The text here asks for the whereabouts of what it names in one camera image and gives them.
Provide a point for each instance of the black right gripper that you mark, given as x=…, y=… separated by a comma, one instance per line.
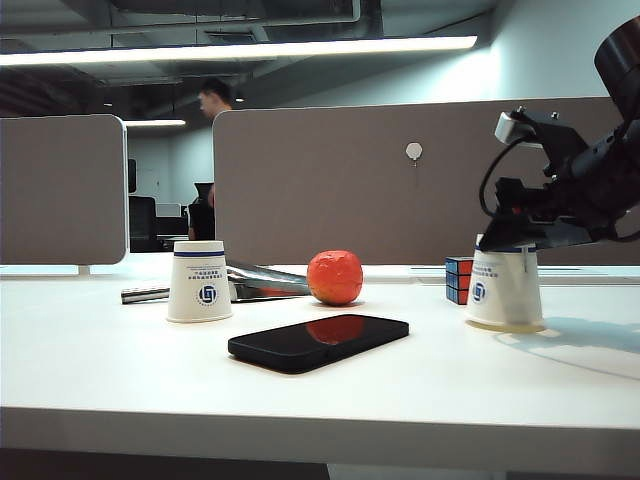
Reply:
x=555, y=215

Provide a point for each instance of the white paper cup blue logo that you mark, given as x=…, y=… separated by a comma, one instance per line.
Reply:
x=200, y=280
x=490, y=300

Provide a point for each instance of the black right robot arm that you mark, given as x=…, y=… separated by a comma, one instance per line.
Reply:
x=620, y=60

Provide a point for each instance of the colourful puzzle cube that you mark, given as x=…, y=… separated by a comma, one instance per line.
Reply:
x=457, y=280

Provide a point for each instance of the orange fruit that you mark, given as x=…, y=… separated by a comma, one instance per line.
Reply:
x=335, y=277

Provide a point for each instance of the brown fabric desk divider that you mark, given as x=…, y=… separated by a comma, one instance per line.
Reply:
x=325, y=190

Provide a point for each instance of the black smartphone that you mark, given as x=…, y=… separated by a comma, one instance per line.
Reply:
x=320, y=345

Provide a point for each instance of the shiny metal ladle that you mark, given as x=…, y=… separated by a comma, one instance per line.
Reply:
x=265, y=287

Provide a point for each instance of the person in dark shirt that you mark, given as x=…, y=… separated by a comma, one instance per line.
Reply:
x=215, y=97

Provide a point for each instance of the long ceiling light strip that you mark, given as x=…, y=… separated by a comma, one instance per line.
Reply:
x=225, y=50

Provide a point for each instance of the black office chair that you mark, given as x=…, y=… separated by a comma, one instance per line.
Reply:
x=140, y=220

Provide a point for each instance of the short ceiling light strip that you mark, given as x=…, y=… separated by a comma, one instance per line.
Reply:
x=155, y=122

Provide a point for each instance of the brown rounded desk divider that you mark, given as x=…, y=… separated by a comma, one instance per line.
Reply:
x=60, y=190

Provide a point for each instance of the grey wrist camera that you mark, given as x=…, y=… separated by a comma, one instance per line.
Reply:
x=512, y=127

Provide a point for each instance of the black camera bracket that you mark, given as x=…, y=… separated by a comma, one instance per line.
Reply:
x=557, y=135

